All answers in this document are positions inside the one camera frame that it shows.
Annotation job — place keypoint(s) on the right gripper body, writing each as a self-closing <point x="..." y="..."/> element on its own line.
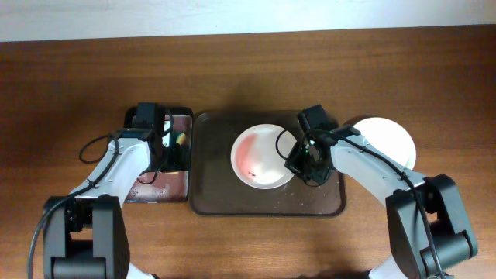
<point x="301" y="160"/>

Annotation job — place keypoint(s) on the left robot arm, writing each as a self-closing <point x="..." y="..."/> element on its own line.
<point x="84" y="234"/>

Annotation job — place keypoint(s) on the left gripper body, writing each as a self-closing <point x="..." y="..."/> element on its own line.
<point x="173" y="159"/>

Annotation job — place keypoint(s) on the black tray with red water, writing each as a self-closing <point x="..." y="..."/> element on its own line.
<point x="159" y="187"/>

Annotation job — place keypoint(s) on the white plate top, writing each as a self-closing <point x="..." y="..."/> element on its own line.
<point x="258" y="156"/>

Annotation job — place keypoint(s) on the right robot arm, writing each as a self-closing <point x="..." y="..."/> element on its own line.
<point x="428" y="225"/>

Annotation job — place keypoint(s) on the green yellow sponge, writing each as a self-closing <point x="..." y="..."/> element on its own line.
<point x="179" y="137"/>

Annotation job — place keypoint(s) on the white plate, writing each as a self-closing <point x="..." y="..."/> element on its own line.
<point x="390" y="138"/>
<point x="258" y="156"/>

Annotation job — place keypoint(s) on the brown serving tray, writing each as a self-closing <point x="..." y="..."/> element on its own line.
<point x="214" y="188"/>

